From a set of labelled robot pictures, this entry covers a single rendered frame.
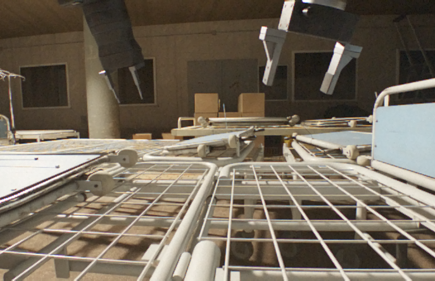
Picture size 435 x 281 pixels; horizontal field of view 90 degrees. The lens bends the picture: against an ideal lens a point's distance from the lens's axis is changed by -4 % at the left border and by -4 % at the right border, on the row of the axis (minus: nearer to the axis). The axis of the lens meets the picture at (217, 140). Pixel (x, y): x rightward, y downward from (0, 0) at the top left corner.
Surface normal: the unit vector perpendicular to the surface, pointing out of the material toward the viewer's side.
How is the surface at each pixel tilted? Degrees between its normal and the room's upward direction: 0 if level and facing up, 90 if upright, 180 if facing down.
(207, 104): 90
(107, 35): 122
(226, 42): 90
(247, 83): 90
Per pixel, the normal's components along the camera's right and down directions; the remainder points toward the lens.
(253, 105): 0.03, 0.10
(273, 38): 0.11, 0.48
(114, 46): -0.11, 0.44
